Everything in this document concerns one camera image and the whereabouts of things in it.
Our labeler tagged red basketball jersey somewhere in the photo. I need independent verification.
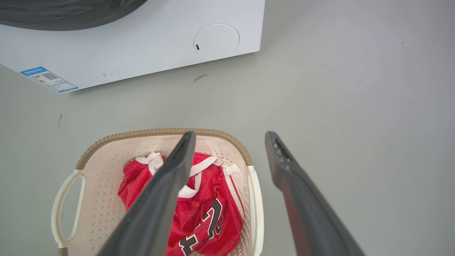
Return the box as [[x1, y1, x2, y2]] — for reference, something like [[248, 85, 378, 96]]
[[118, 152, 246, 256]]

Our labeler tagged white washing machine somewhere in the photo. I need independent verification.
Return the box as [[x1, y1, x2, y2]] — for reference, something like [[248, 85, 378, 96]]
[[0, 0, 266, 94]]

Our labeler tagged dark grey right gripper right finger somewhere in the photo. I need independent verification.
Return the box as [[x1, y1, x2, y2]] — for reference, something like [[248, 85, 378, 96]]
[[265, 131, 366, 256]]

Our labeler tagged blue white energy label sticker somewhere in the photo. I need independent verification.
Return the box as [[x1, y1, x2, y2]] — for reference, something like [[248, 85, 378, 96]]
[[20, 66, 79, 94]]

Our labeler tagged dark grey washing machine door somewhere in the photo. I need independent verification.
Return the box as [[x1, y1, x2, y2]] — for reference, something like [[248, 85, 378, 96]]
[[0, 0, 148, 31]]

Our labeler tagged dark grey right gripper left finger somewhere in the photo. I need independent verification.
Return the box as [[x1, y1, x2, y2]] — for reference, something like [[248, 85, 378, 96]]
[[97, 131, 197, 256]]

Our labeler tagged cream perforated plastic laundry basket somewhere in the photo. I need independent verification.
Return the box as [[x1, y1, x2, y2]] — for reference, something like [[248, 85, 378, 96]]
[[51, 128, 264, 256]]

